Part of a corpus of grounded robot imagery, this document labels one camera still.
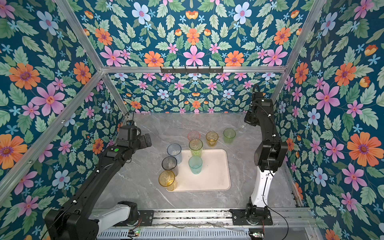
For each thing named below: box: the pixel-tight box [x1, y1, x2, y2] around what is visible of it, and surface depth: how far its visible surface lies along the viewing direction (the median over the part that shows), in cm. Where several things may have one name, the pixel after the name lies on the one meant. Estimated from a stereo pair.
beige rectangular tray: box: [175, 149, 231, 192], surface depth 90 cm
